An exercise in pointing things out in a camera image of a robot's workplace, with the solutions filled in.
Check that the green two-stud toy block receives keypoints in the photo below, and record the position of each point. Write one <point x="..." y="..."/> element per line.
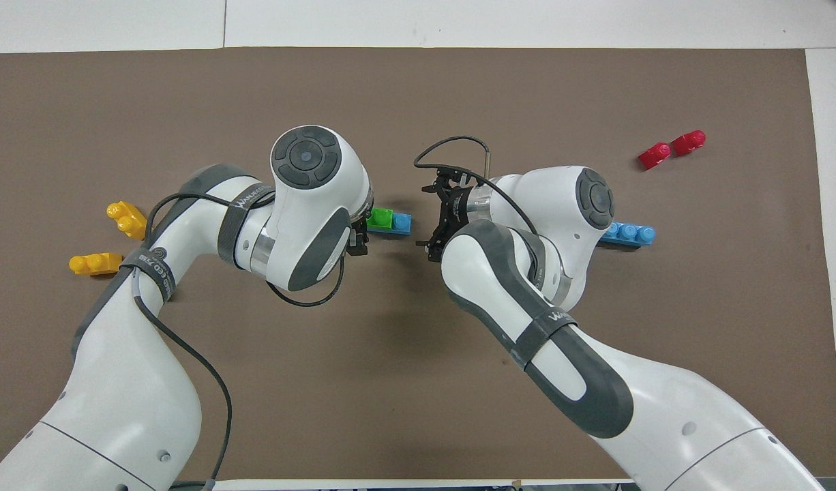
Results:
<point x="380" y="218"/>

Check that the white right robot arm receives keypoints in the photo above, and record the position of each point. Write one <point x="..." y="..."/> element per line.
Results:
<point x="663" y="423"/>

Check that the blue three-stud toy block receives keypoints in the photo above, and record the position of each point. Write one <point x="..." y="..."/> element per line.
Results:
<point x="633" y="234"/>
<point x="401" y="224"/>

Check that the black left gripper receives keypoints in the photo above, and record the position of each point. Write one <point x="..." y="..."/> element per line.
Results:
<point x="363" y="221"/>

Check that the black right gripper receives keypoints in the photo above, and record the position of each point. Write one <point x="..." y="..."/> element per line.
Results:
<point x="453" y="211"/>

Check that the brown table mat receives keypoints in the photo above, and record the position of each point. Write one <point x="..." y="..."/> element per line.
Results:
<point x="418" y="88"/>

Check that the yellow two-stud toy block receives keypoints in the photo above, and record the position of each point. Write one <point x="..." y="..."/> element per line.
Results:
<point x="94" y="263"/>
<point x="128" y="219"/>

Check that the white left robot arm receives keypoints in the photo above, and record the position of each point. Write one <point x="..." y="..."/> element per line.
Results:
<point x="118" y="409"/>

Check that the red one-stud toy block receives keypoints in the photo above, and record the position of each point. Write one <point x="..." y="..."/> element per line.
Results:
<point x="655" y="156"/>
<point x="689" y="142"/>

